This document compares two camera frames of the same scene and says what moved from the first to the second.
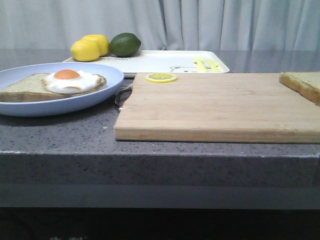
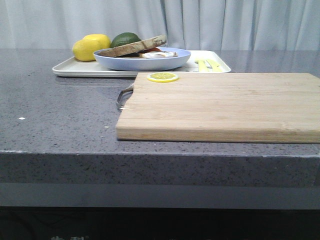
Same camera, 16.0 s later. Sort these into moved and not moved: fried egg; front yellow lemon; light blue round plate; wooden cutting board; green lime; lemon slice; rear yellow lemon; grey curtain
Moved: light blue round plate; fried egg
Not moved: rear yellow lemon; lemon slice; grey curtain; wooden cutting board; green lime; front yellow lemon
